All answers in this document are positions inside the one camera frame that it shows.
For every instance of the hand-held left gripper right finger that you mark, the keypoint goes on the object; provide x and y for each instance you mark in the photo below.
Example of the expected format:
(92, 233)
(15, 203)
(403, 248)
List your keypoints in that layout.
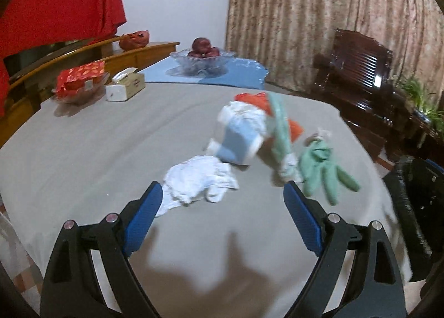
(301, 214)

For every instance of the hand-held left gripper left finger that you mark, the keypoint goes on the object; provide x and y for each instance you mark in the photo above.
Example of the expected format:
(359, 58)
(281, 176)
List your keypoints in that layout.
(144, 214)

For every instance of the green rubber glove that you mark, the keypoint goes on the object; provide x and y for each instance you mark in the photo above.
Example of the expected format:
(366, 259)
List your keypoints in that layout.
(281, 127)
(319, 165)

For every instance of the white tissue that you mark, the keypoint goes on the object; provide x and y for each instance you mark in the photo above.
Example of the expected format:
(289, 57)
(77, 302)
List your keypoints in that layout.
(197, 179)

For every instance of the red knitted cloth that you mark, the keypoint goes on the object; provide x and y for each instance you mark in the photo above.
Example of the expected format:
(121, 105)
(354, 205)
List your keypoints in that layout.
(296, 130)

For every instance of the trash bin with black bag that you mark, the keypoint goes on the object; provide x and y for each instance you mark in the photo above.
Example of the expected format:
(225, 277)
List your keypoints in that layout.
(412, 200)

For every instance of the red plastic bag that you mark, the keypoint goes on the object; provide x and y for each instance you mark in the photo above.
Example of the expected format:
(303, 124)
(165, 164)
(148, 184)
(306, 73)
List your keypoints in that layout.
(251, 99)

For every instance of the grey tablecloth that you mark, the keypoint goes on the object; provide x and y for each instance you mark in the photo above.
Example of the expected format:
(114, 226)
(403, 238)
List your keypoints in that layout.
(104, 148)

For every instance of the white tissue box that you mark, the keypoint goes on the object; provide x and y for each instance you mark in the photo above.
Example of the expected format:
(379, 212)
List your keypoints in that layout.
(125, 87)

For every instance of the glass dish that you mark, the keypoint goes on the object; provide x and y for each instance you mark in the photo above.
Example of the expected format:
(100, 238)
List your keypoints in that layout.
(74, 97)

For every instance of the dark wooden side table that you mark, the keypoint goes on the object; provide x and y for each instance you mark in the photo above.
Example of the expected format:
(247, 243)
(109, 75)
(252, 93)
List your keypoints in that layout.
(423, 130)

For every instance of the red patterned packet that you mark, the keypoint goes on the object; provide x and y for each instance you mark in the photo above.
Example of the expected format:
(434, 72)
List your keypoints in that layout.
(78, 76)

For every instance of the blue tablecloth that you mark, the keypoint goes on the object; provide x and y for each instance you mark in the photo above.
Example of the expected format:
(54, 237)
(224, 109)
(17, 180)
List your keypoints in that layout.
(242, 73)

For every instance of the dark wooden armchair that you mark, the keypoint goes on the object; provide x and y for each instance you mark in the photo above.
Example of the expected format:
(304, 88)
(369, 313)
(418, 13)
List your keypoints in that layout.
(360, 71)

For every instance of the wooden sideboard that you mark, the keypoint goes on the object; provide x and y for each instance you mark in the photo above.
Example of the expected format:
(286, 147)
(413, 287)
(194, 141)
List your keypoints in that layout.
(145, 54)

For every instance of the glass fruit bowl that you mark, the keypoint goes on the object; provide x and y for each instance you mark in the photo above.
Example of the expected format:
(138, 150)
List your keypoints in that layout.
(203, 63)

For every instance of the green potted plant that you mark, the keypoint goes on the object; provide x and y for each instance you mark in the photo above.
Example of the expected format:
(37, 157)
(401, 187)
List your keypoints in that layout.
(416, 95)

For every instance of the red apple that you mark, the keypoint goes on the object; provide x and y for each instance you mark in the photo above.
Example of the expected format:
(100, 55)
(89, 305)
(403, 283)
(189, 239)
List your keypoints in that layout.
(201, 43)
(214, 51)
(194, 54)

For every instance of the red bag on cabinet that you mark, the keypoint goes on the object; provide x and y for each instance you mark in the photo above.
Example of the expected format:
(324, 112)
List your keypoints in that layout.
(135, 40)

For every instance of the dark screen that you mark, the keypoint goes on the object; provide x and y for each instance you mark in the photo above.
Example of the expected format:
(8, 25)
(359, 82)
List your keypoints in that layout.
(34, 54)

